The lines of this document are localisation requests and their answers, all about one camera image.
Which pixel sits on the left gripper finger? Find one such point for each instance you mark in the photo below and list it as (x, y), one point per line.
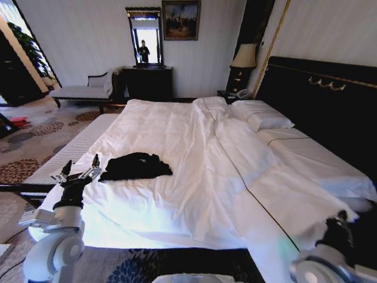
(66, 171)
(95, 169)

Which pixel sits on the white duvet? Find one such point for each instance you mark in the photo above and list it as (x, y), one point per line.
(188, 165)

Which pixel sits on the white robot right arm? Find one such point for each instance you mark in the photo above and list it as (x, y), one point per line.
(324, 266)

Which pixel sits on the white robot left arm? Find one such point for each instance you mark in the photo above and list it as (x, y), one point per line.
(56, 250)

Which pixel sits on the white striped bed bench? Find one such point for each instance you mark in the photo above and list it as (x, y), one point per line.
(67, 147)

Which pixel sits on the black garment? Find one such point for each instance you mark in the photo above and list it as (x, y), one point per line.
(135, 166)

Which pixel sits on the red item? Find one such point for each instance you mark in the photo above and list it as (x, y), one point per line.
(20, 121)

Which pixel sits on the black flat device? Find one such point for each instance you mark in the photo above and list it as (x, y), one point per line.
(5, 126)

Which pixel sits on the dark blue floral rug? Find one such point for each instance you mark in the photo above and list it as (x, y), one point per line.
(141, 265)

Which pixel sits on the dark wooden dresser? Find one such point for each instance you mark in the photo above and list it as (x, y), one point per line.
(147, 84)

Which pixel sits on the dark wooden cabinet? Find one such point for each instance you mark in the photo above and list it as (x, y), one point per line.
(14, 79)

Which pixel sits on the person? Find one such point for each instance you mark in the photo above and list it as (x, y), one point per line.
(144, 51)

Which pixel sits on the green potted plant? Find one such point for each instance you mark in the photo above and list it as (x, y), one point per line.
(32, 47)

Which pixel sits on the dark headboard with gold ornament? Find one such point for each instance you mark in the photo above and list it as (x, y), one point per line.
(321, 103)

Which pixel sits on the white pillow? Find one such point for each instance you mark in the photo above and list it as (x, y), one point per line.
(265, 116)

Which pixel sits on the white robot front shell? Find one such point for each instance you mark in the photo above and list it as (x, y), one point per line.
(188, 279)

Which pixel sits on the dark nightstand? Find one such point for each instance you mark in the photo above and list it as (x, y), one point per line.
(225, 94)

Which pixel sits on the white telephone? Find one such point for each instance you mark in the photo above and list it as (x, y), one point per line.
(240, 94)

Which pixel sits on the framed painting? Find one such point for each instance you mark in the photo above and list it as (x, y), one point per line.
(181, 20)

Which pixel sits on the table lamp with cream shade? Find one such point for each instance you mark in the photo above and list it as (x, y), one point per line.
(243, 57)

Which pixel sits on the white chaise lounge dark frame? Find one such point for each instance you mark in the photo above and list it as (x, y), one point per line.
(85, 91)

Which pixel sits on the dark framed wall mirror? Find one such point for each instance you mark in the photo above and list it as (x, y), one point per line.
(145, 38)

